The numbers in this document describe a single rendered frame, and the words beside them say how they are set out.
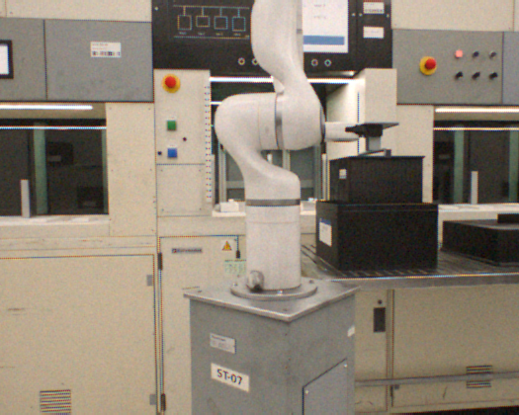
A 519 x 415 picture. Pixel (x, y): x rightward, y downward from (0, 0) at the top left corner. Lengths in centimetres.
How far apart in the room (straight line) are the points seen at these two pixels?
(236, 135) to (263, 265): 27
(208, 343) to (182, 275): 74
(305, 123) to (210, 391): 59
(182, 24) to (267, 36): 78
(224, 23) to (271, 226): 100
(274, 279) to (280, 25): 53
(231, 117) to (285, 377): 51
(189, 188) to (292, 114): 82
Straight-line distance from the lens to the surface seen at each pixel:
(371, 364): 190
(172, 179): 166
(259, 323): 87
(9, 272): 182
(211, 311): 95
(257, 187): 92
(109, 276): 172
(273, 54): 98
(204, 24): 174
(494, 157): 253
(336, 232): 119
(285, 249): 93
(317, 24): 179
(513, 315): 211
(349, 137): 128
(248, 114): 93
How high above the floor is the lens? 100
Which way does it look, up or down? 3 degrees down
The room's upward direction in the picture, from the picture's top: 1 degrees counter-clockwise
